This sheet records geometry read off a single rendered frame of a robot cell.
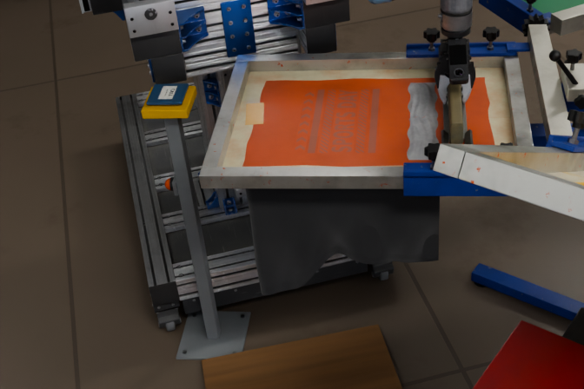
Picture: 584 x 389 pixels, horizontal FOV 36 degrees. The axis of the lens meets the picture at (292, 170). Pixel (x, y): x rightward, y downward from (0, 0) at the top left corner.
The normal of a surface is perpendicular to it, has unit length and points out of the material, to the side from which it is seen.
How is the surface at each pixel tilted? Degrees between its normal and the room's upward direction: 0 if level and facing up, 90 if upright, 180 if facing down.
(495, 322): 0
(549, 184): 58
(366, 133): 0
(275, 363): 0
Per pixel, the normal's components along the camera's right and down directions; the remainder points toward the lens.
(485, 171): -0.55, 0.01
